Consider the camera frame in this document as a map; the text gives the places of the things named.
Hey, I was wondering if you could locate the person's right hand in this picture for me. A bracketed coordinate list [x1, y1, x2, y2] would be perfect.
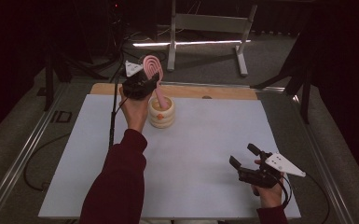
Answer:
[251, 178, 285, 209]

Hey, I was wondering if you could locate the white board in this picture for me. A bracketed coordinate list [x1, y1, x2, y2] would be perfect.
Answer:
[37, 93, 302, 219]

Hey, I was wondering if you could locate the black floor bracket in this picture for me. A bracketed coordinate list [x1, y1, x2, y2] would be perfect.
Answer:
[49, 110, 73, 124]

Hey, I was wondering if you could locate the person's left hand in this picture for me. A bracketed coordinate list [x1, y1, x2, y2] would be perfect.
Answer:
[119, 87, 153, 134]

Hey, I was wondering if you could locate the pink hairbrush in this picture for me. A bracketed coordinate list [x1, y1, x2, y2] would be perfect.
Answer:
[142, 54, 172, 110]

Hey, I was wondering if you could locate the right hand-held gripper cable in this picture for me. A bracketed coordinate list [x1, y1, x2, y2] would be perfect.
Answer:
[276, 172, 331, 224]

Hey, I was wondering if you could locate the bright light strip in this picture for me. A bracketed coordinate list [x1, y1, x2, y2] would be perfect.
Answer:
[132, 39, 252, 49]

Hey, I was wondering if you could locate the black stand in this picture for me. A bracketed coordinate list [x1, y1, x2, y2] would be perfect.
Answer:
[250, 18, 312, 125]
[43, 46, 110, 112]

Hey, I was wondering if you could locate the aluminium rail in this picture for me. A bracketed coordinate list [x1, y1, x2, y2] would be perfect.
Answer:
[292, 92, 355, 224]
[0, 83, 69, 224]

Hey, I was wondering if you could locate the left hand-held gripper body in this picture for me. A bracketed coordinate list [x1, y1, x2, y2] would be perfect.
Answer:
[121, 61, 157, 101]

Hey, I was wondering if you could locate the hand-held gripper cable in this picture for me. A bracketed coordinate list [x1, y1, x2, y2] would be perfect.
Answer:
[23, 71, 129, 192]
[276, 172, 331, 224]

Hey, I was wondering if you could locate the white metal stand frame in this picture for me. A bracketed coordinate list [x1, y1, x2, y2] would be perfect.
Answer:
[166, 0, 258, 77]

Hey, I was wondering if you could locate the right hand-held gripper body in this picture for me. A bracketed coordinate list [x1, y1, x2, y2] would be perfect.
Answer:
[238, 152, 307, 189]

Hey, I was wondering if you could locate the left hand-held gripper cable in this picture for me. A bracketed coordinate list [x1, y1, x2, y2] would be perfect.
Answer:
[23, 71, 129, 192]

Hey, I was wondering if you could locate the cream ribbed holder cup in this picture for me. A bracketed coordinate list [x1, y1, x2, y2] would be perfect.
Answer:
[147, 96, 176, 130]

